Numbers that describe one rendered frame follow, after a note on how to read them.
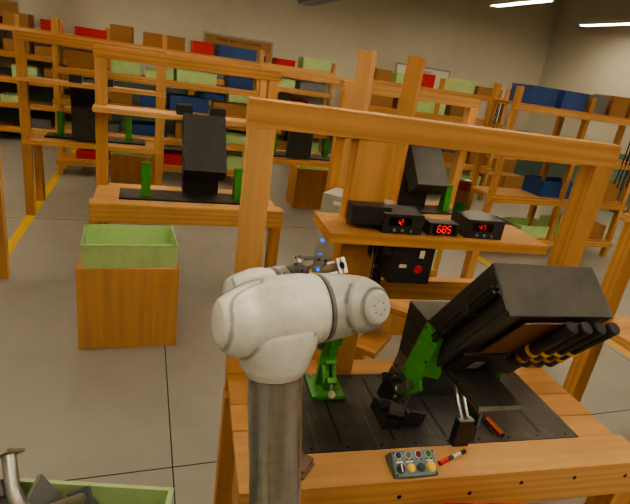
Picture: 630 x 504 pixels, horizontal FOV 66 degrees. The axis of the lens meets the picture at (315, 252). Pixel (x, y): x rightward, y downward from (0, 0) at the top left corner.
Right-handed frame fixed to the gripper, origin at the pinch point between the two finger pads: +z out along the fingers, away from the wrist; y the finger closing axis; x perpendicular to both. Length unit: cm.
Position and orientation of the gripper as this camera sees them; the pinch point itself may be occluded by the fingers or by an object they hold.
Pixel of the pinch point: (332, 267)
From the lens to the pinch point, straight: 166.5
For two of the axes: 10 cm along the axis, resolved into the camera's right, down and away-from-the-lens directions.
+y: -2.4, -9.7, 0.6
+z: 7.5, -1.5, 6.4
